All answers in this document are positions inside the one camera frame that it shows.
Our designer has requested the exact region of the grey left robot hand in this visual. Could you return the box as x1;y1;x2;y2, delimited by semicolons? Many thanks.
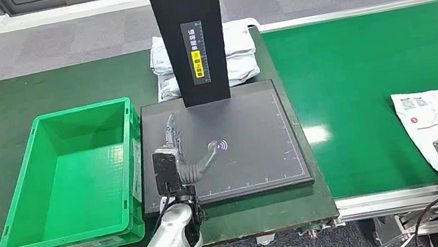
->
161;107;225;188

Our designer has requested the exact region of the flat white stacked parcel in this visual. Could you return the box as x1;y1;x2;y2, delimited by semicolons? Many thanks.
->
144;18;258;77
153;52;263;103

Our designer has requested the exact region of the green conveyor belt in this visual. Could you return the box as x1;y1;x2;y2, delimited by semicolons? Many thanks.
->
260;0;438;209

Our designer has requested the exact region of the black scanner platform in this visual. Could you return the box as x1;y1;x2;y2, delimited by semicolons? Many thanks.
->
125;74;317;218

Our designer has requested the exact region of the white table foot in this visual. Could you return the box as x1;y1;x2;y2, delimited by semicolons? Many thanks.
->
255;233;277;247

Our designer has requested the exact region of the green plastic crate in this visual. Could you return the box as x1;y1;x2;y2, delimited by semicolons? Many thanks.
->
0;95;161;247

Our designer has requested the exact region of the grey yellow ruler label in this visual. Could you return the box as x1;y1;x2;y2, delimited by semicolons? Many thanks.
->
180;21;212;87

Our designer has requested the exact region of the black scanner column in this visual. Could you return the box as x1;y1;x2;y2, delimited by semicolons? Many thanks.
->
145;0;239;112

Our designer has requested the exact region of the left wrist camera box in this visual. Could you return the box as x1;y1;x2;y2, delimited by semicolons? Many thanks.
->
150;147;184;196

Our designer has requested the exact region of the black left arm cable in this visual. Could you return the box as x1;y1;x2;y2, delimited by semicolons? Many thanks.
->
149;192;181;236

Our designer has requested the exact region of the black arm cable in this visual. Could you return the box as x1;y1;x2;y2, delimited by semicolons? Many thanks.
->
360;168;438;247
149;192;181;236

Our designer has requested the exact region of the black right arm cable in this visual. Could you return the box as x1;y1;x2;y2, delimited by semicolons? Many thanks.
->
360;168;438;247

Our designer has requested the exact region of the aluminium conveyor frame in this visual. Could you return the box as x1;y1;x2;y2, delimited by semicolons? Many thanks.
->
257;0;438;247

